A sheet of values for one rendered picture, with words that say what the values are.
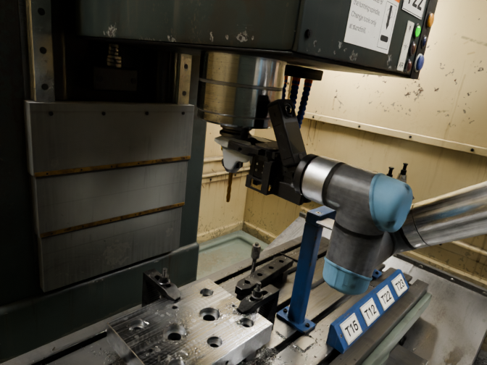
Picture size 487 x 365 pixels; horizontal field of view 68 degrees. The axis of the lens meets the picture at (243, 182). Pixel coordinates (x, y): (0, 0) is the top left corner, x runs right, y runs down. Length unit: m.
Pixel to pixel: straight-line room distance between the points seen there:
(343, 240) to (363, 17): 0.33
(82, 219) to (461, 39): 1.39
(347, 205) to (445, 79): 1.08
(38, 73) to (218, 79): 0.48
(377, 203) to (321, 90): 1.29
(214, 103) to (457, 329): 1.20
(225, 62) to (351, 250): 0.36
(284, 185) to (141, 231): 0.69
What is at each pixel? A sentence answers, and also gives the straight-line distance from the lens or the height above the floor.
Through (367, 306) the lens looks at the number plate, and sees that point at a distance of 1.13.
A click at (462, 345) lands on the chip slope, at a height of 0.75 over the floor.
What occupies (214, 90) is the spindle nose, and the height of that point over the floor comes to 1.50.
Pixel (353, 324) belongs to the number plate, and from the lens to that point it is 1.05.
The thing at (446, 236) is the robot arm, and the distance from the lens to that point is 0.65.
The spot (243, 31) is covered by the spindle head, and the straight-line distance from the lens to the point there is 0.54.
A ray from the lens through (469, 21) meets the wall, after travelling 1.58.
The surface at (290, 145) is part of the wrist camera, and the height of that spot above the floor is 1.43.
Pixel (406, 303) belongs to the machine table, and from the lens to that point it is 1.31.
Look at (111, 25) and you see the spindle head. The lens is 0.84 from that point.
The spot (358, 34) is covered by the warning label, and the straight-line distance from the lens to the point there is 0.60.
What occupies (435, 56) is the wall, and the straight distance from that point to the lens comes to 1.58.
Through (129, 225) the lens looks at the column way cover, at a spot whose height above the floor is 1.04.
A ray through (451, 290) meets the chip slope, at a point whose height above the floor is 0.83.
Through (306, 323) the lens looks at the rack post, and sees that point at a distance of 1.05.
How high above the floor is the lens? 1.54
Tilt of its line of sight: 17 degrees down
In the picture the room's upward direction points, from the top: 7 degrees clockwise
